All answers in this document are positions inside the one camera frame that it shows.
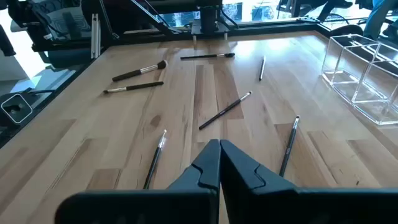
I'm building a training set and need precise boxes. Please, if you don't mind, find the flat black makeup brush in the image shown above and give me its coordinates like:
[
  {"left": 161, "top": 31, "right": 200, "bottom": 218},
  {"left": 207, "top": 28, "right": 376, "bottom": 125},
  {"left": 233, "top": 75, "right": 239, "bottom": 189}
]
[{"left": 103, "top": 81, "right": 165, "bottom": 95}]

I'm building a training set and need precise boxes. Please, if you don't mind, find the black camera box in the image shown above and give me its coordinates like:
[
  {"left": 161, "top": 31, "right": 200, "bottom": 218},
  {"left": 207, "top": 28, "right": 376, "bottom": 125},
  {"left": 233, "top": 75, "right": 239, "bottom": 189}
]
[{"left": 0, "top": 88, "right": 57, "bottom": 128}]

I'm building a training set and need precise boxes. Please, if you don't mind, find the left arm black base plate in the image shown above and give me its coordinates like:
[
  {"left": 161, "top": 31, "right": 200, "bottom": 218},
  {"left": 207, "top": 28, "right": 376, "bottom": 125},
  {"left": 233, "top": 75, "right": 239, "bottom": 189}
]
[{"left": 190, "top": 19, "right": 231, "bottom": 41}]

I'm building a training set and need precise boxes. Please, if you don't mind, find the white-tipped black makeup brush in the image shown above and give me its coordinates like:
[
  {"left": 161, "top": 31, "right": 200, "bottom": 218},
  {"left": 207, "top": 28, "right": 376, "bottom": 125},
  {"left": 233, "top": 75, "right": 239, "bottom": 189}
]
[
  {"left": 198, "top": 90, "right": 253, "bottom": 131},
  {"left": 142, "top": 129, "right": 168, "bottom": 190}
]

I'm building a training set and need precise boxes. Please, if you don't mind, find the thin black makeup brush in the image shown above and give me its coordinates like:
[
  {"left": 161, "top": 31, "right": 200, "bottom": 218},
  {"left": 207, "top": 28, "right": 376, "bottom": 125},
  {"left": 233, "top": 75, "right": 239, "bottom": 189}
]
[
  {"left": 279, "top": 115, "right": 301, "bottom": 177},
  {"left": 258, "top": 55, "right": 267, "bottom": 82},
  {"left": 180, "top": 52, "right": 236, "bottom": 60}
]

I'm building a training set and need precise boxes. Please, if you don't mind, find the person's leg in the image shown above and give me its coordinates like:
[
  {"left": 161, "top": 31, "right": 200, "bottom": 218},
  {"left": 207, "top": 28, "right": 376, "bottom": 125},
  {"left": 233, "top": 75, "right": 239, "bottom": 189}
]
[{"left": 363, "top": 0, "right": 398, "bottom": 41}]

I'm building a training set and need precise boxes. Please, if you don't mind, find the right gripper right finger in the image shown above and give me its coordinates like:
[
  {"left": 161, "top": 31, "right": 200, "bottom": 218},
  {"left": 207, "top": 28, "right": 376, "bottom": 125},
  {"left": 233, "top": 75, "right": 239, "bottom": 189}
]
[{"left": 220, "top": 139, "right": 398, "bottom": 224}]

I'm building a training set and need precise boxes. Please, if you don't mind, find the silver aluminium extrusion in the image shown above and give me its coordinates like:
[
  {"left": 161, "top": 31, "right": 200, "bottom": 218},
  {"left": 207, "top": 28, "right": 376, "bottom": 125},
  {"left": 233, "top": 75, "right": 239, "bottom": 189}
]
[{"left": 90, "top": 12, "right": 102, "bottom": 60}]

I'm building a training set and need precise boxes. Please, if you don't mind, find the large fluffy black makeup brush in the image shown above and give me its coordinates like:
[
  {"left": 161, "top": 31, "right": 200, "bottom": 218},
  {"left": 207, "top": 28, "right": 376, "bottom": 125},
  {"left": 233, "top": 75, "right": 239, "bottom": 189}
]
[{"left": 111, "top": 60, "right": 169, "bottom": 83}]

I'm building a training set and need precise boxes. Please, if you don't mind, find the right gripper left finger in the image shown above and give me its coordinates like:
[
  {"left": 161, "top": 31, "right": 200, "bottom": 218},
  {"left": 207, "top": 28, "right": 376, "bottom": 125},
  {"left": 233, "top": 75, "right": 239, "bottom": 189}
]
[{"left": 55, "top": 139, "right": 221, "bottom": 224}]

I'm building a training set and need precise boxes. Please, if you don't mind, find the clear acrylic organizer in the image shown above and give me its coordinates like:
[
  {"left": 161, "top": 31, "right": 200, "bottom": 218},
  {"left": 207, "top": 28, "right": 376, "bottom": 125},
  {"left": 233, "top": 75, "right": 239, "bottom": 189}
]
[{"left": 321, "top": 33, "right": 398, "bottom": 126}]

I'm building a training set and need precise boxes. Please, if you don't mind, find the grey patterned panel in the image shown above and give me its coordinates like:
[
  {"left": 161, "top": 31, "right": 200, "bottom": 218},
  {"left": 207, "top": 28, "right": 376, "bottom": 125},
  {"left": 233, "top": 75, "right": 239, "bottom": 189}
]
[{"left": 46, "top": 4, "right": 91, "bottom": 41}]

